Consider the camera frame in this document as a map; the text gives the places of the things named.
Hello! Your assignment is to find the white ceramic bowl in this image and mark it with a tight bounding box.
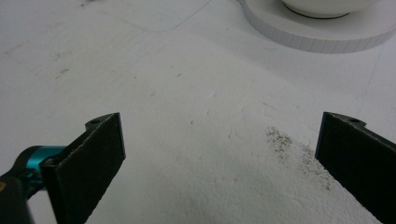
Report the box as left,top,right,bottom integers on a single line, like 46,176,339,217
279,0,382,19

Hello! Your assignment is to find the white foam sheet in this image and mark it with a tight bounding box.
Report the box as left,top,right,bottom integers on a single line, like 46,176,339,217
0,0,396,224

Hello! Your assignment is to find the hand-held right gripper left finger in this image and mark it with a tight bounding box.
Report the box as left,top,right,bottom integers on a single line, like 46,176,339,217
41,112,126,224

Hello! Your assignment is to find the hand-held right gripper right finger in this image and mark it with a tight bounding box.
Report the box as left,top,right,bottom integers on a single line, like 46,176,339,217
315,111,396,224

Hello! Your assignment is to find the white keyhole-shaped base board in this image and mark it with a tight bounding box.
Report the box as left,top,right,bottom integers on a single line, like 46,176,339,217
237,0,396,54

